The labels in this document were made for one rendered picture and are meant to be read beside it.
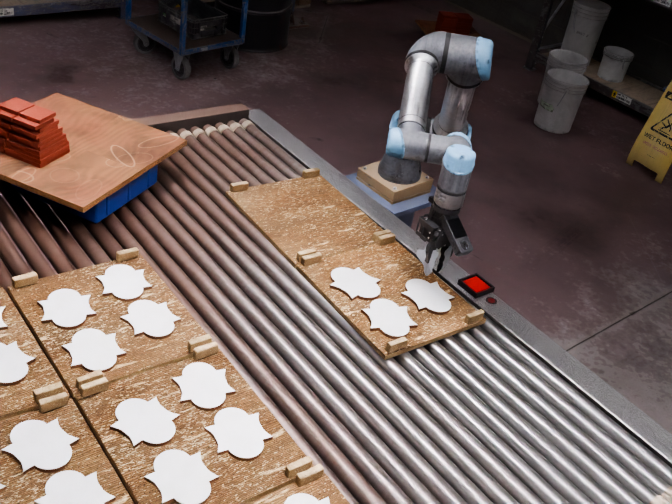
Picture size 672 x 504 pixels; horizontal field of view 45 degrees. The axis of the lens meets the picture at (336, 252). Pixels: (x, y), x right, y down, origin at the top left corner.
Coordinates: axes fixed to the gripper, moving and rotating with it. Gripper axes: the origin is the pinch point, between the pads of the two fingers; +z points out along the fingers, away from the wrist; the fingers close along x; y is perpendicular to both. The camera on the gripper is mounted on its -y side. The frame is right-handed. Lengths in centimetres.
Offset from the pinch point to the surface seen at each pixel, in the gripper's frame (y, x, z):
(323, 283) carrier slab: 16.8, 23.3, 9.0
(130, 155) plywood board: 81, 51, -1
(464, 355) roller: -21.0, 4.6, 11.0
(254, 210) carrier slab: 56, 22, 9
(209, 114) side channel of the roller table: 115, 7, 8
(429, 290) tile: 1.4, -1.6, 7.9
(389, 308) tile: -0.3, 14.0, 7.9
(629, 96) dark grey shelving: 200, -392, 87
